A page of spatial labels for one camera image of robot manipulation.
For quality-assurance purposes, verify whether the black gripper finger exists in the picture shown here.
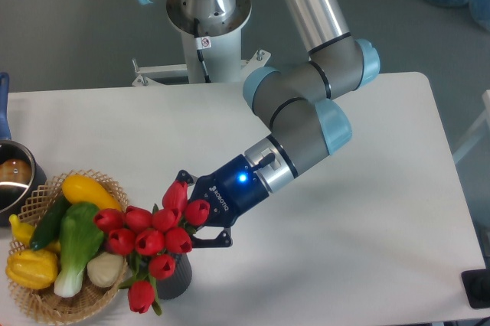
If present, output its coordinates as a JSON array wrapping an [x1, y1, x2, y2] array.
[[191, 227, 233, 249], [175, 169, 198, 188]]

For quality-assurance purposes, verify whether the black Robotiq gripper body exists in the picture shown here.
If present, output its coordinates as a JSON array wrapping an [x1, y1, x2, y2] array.
[[187, 154, 273, 228]]

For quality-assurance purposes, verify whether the red tulip bouquet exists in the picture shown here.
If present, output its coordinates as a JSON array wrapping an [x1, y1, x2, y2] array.
[[93, 181, 210, 315]]

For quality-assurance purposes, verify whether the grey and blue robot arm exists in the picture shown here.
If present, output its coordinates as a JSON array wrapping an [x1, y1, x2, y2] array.
[[135, 0, 380, 248]]

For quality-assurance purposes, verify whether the dark grey ribbed vase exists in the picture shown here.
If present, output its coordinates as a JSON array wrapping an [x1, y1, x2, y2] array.
[[156, 253, 192, 300]]

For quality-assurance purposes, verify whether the yellow squash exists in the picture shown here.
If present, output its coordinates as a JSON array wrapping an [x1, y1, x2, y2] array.
[[61, 174, 122, 211]]

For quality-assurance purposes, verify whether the green bok choy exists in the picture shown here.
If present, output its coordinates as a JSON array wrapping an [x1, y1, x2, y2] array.
[[54, 202, 104, 298]]

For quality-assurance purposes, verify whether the green cucumber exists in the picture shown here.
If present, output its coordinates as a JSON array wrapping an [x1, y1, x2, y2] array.
[[29, 195, 71, 250]]

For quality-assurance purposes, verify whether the woven wicker basket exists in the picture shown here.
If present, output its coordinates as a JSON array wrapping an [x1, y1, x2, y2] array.
[[8, 170, 129, 325]]

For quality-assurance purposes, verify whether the small yellow gourd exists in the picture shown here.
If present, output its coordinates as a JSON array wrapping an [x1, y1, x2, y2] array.
[[8, 214, 62, 253]]

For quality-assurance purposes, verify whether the yellow bell pepper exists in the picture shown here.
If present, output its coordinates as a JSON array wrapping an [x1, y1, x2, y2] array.
[[5, 249, 59, 290]]

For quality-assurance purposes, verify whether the black device at table edge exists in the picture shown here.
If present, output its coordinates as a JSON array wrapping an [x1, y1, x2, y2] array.
[[461, 269, 489, 309]]

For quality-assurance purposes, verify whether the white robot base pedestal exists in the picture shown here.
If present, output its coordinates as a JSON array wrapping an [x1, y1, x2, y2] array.
[[132, 0, 271, 86]]

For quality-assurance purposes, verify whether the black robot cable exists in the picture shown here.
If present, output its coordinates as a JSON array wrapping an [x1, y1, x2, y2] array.
[[193, 18, 212, 84]]

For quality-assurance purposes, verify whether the dark pot with blue handle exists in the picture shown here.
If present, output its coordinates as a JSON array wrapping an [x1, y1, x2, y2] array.
[[1, 72, 46, 227]]

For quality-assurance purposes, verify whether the white frame at right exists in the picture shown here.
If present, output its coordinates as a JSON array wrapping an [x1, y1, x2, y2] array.
[[452, 90, 489, 165]]

